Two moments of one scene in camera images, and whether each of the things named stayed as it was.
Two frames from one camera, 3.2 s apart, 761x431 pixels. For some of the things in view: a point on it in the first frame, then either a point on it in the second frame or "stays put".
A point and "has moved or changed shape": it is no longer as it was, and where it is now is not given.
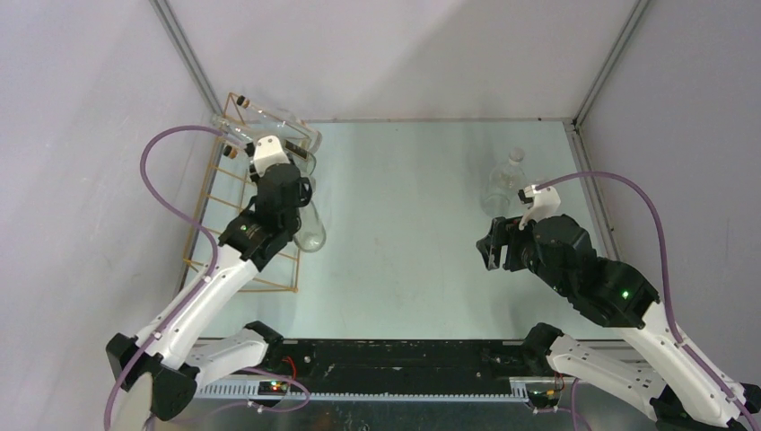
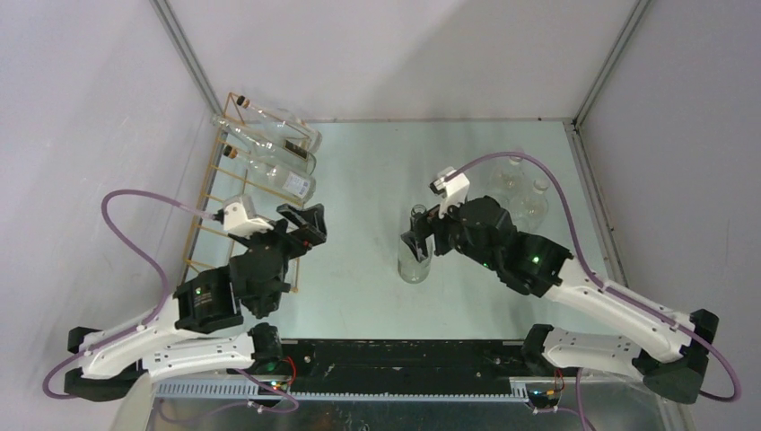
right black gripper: [502, 229] → [415, 239]
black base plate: [411, 365] stays put
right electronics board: [545, 395] stays put
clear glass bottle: [505, 181] stays put
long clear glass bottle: [310, 236] has moved or changed shape
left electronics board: [272, 388] stays put
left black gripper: [303, 189] → [312, 229]
